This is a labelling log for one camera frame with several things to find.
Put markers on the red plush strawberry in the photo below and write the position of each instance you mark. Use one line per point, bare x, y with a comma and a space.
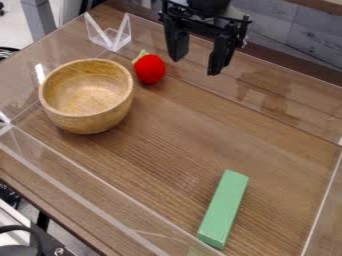
150, 67

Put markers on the wooden bowl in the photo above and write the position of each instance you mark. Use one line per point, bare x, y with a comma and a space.
87, 95

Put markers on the clear acrylic front wall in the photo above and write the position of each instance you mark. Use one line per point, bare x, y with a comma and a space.
107, 219

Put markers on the green rectangular block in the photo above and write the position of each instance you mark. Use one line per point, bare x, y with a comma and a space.
219, 217

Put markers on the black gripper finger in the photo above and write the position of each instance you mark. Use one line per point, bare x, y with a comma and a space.
225, 44
176, 39

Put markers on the clear acrylic corner bracket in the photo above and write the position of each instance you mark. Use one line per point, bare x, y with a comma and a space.
110, 38

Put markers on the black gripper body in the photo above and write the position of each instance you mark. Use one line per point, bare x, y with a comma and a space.
207, 18

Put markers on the grey post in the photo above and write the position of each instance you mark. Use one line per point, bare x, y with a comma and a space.
39, 17

